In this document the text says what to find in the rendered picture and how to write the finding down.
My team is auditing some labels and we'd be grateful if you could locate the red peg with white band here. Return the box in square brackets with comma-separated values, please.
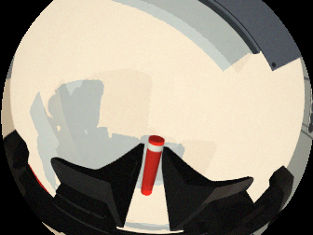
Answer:
[141, 135, 165, 196]

